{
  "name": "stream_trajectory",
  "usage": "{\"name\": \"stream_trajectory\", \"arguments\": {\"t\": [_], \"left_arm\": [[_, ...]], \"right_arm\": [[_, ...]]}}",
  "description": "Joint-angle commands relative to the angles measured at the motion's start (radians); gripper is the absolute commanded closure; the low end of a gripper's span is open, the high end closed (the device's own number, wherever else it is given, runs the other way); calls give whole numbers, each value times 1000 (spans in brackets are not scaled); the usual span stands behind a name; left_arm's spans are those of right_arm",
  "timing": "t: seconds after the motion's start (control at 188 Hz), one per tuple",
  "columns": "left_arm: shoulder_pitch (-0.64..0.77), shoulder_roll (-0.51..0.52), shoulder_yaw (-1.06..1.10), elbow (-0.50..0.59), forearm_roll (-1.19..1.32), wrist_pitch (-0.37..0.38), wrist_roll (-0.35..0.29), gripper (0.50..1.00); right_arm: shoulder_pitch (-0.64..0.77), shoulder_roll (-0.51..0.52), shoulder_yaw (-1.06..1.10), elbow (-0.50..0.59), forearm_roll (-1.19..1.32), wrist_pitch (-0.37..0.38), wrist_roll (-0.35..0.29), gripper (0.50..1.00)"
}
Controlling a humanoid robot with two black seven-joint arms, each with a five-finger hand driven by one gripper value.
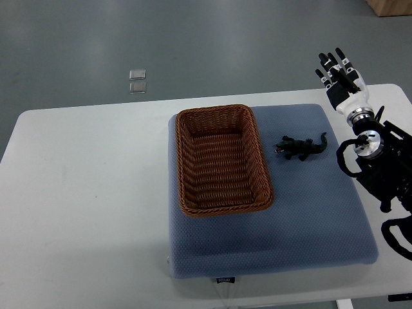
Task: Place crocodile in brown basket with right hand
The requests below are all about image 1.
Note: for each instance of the lower metal floor plate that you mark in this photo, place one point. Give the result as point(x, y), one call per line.
point(137, 87)

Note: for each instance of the upper metal floor plate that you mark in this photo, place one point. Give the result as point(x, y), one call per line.
point(137, 74)

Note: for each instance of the blue grey foam cushion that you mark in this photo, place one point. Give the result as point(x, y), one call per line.
point(316, 220)

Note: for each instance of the wooden box corner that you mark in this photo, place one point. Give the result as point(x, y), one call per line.
point(390, 8)

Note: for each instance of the metal floor plate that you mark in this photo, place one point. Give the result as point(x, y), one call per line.
point(137, 87)
point(137, 74)

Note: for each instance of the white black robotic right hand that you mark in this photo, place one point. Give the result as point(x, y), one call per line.
point(345, 87)

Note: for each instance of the dark toy crocodile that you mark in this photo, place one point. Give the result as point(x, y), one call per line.
point(302, 148)

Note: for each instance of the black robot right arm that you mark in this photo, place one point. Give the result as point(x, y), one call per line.
point(384, 157)

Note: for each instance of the brown woven basket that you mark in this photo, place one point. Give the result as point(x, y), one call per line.
point(221, 166)

